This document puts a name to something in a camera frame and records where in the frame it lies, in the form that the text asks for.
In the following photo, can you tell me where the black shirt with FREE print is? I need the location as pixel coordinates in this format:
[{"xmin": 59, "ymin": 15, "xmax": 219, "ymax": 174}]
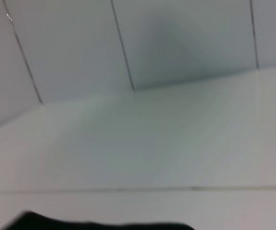
[{"xmin": 2, "ymin": 210, "xmax": 196, "ymax": 230}]

